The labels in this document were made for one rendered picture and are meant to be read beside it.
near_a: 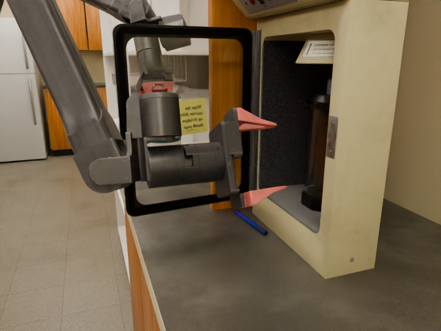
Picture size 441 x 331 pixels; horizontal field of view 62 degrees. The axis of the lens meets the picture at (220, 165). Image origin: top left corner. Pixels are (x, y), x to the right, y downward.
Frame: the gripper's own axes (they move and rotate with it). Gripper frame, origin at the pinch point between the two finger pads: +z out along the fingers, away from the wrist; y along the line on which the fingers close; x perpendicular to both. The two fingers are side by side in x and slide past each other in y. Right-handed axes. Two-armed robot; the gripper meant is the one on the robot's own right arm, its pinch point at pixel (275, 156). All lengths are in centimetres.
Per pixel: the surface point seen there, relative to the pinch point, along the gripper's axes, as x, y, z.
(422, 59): 17, 24, 54
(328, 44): 1.8, 19.5, 14.8
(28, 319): 178, -46, -67
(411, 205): 31, -12, 54
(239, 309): 8.2, -22.8, -6.5
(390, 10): -9.1, 19.6, 18.7
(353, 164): 1.3, -2.3, 14.9
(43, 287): 203, -34, -63
